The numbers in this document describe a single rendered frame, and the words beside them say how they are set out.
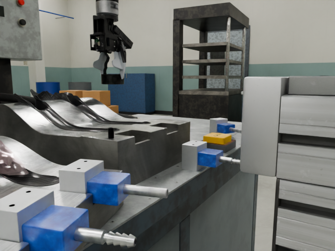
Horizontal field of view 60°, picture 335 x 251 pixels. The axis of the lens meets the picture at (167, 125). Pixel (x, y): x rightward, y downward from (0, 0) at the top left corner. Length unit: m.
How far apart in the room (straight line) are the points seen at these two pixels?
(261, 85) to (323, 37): 6.73
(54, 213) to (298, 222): 0.22
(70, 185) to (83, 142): 0.17
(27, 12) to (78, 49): 8.29
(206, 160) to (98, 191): 0.29
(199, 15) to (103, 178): 4.41
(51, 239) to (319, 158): 0.23
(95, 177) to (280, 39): 6.77
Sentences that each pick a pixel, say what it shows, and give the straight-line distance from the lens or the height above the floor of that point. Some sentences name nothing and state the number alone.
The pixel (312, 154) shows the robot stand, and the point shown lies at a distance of 0.27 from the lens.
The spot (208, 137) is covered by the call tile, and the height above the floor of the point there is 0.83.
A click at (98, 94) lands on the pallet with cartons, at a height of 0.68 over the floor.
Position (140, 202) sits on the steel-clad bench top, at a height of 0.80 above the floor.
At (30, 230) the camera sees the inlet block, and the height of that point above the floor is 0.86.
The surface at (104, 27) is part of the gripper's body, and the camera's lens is 1.02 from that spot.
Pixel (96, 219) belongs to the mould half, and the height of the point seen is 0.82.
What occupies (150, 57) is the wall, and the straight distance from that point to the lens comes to 8.09.
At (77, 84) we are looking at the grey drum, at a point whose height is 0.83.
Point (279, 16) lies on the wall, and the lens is 7.12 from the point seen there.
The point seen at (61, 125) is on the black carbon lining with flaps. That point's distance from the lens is 0.69.
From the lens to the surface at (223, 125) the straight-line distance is 0.96.
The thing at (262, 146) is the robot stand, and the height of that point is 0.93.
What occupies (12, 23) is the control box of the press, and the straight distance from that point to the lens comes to 1.40.
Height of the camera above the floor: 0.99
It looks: 9 degrees down
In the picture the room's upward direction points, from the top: straight up
